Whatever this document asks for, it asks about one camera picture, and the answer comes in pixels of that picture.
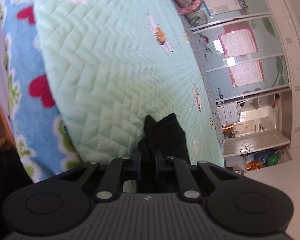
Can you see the black pants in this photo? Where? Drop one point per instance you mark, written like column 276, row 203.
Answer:
column 162, row 140

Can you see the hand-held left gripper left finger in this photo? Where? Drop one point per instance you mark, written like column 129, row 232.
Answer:
column 138, row 161

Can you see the white drawer cabinet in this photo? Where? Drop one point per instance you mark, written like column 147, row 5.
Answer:
column 230, row 113

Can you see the white sliding door wardrobe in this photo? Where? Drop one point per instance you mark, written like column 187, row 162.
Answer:
column 245, row 42

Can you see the blue floral bed sheet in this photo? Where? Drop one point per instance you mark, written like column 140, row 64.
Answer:
column 32, row 92

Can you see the mint quilted bedspread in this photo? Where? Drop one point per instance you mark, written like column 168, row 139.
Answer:
column 120, row 67

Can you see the colourful wall poster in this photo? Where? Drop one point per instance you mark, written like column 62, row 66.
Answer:
column 265, row 158

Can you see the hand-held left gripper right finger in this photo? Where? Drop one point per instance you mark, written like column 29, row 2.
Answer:
column 158, row 161

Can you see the electric fan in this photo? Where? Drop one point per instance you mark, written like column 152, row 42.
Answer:
column 197, row 18

